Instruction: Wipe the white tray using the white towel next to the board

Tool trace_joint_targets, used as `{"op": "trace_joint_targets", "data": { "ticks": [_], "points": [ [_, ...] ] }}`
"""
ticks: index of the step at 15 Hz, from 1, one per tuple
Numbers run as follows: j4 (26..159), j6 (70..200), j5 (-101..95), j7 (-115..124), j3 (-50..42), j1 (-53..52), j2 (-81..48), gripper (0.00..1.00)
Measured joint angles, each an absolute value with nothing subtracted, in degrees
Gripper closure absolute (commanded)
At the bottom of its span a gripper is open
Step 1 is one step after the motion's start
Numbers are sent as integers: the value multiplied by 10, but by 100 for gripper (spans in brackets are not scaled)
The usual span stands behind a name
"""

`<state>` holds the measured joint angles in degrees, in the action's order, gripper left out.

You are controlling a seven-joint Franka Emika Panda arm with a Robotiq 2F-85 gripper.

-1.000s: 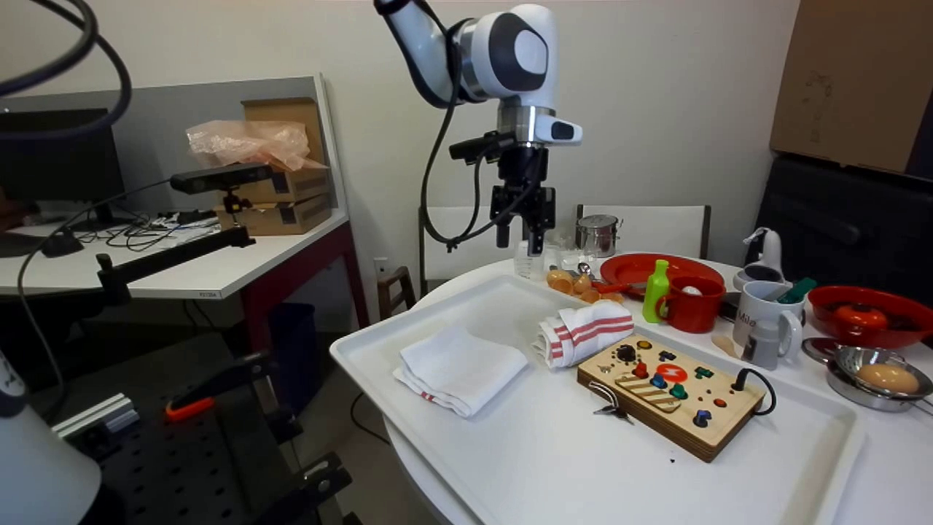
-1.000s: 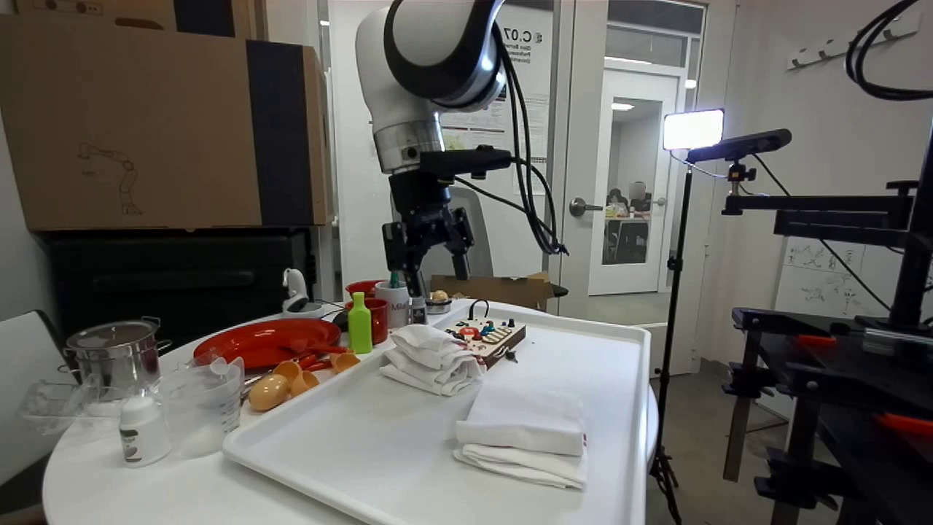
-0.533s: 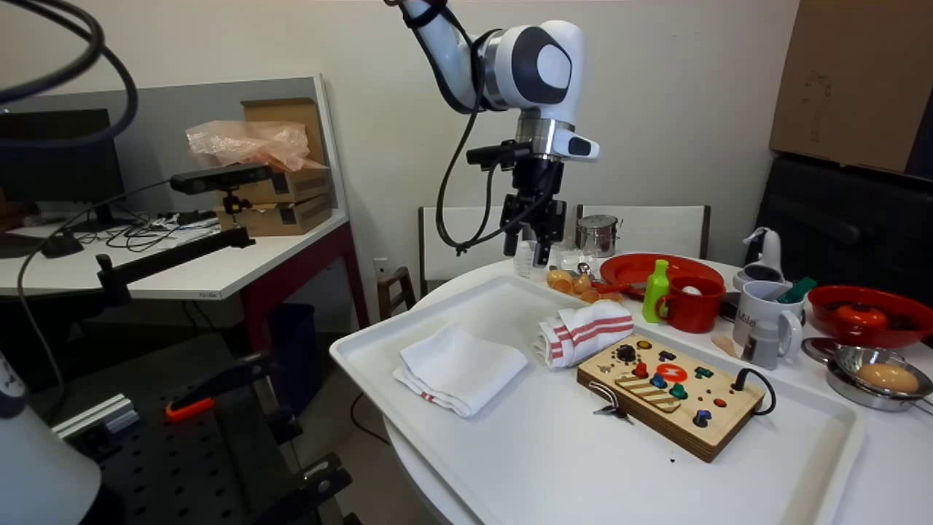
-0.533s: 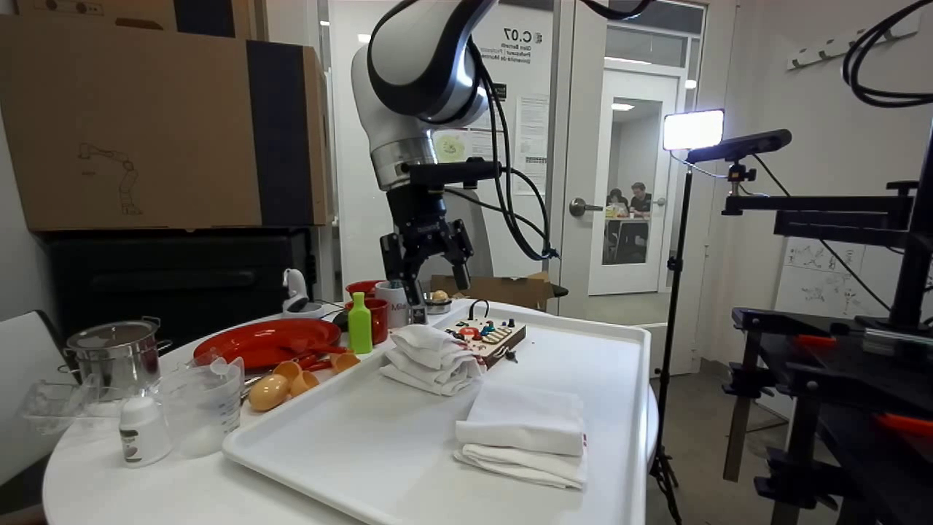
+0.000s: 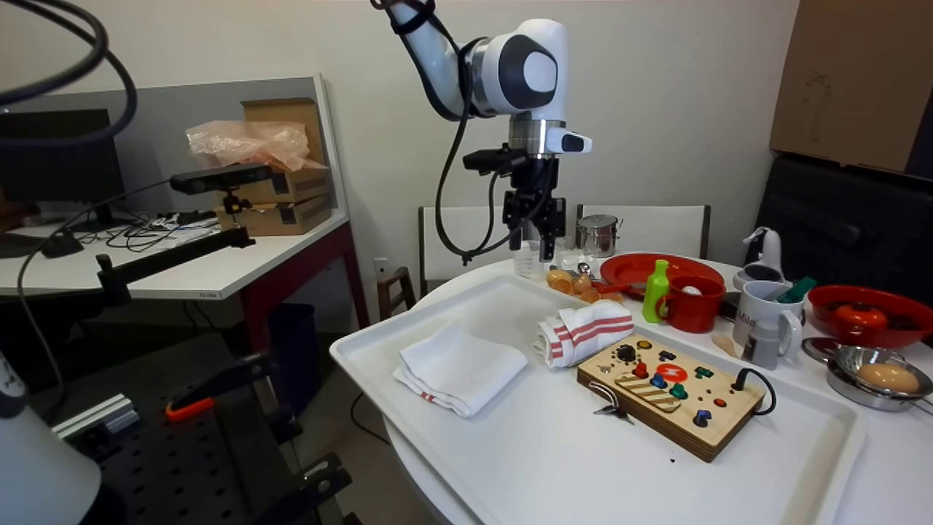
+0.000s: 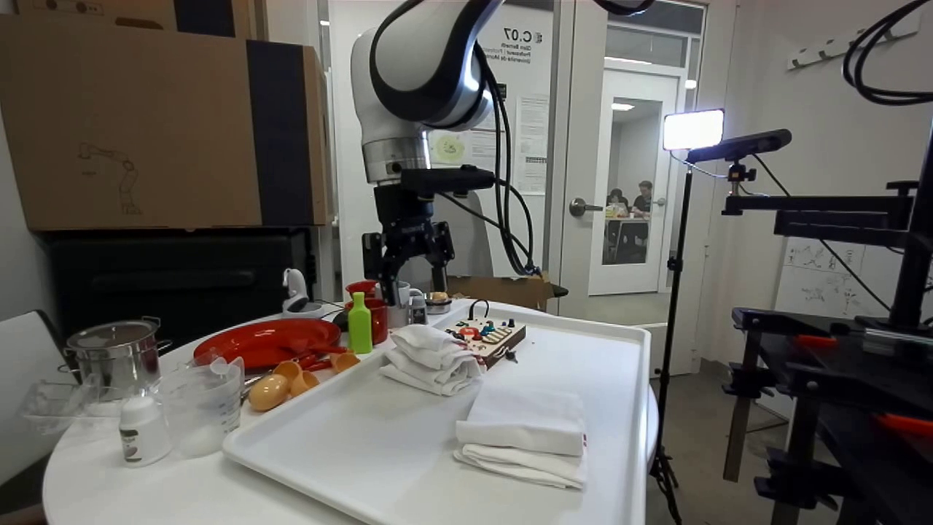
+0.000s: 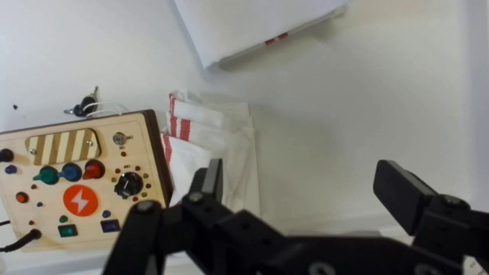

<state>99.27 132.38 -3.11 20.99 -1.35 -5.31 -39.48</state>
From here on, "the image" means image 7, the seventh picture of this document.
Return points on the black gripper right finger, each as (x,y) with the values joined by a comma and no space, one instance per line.
(403,196)

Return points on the white towel with red stripes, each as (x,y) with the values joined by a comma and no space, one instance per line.
(219,135)

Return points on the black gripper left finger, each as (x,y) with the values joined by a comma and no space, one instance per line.
(169,239)

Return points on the wooden switch board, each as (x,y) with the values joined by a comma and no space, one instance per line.
(77,169)

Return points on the folded white towel red tag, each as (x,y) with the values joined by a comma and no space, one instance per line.
(239,25)

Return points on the white plastic tray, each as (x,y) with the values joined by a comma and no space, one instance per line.
(357,127)

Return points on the black headed key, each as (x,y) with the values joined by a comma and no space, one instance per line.
(83,107)

